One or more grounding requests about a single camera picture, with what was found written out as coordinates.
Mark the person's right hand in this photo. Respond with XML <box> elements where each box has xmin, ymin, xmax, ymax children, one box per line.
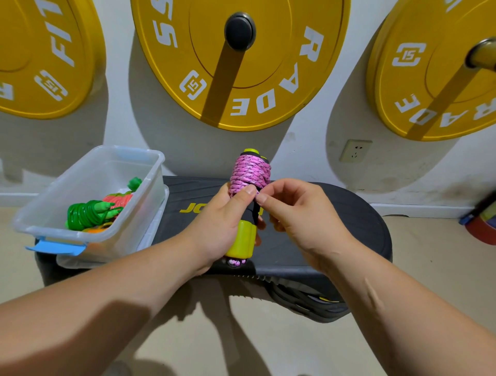
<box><xmin>256</xmin><ymin>178</ymin><xmax>361</xmax><ymax>268</ymax></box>

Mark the person's left hand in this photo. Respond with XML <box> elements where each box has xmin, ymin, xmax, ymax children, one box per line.
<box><xmin>177</xmin><ymin>182</ymin><xmax>260</xmax><ymax>272</ymax></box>

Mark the purple rope with foam handles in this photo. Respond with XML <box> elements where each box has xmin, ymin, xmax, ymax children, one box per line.
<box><xmin>225</xmin><ymin>148</ymin><xmax>272</xmax><ymax>268</ymax></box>

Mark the pink handled jump rope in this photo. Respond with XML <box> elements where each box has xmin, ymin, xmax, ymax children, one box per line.
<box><xmin>104</xmin><ymin>191</ymin><xmax>135</xmax><ymax>209</ymax></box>

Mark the dark green jump rope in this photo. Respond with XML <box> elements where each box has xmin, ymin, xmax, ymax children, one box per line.
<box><xmin>66</xmin><ymin>200</ymin><xmax>125</xmax><ymax>232</ymax></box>

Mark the clear plastic storage bin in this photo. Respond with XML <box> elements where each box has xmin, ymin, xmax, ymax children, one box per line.
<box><xmin>11</xmin><ymin>145</ymin><xmax>167</xmax><ymax>247</ymax></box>

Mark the person's left forearm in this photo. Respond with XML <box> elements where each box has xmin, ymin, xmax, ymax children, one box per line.
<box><xmin>0</xmin><ymin>232</ymin><xmax>201</xmax><ymax>376</ymax></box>

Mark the person's right forearm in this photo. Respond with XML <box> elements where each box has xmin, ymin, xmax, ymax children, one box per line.
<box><xmin>333</xmin><ymin>242</ymin><xmax>496</xmax><ymax>376</ymax></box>

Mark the person's left grey shoe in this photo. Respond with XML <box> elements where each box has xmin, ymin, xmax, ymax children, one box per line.
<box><xmin>104</xmin><ymin>362</ymin><xmax>133</xmax><ymax>376</ymax></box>

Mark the black aerobic step platform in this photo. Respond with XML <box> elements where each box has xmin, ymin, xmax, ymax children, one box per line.
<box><xmin>35</xmin><ymin>176</ymin><xmax>393</xmax><ymax>323</ymax></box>

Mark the translucent plastic lid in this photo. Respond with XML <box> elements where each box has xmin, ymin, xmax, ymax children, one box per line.
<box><xmin>56</xmin><ymin>184</ymin><xmax>170</xmax><ymax>270</ymax></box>

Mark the large yellow weight plate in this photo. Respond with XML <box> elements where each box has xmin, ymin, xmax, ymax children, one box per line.
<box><xmin>130</xmin><ymin>0</ymin><xmax>351</xmax><ymax>132</ymax></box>

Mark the blue plastic piece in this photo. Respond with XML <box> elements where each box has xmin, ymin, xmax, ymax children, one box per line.
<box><xmin>25</xmin><ymin>239</ymin><xmax>88</xmax><ymax>257</ymax></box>

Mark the red fire extinguisher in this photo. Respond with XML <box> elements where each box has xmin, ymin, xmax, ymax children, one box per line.
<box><xmin>459</xmin><ymin>190</ymin><xmax>496</xmax><ymax>246</ymax></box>

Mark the black plate peg cap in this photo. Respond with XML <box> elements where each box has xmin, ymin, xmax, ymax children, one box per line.
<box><xmin>224</xmin><ymin>11</ymin><xmax>257</xmax><ymax>52</ymax></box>

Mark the white wall socket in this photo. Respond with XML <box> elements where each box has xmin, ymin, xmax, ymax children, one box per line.
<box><xmin>338</xmin><ymin>138</ymin><xmax>374</xmax><ymax>164</ymax></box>

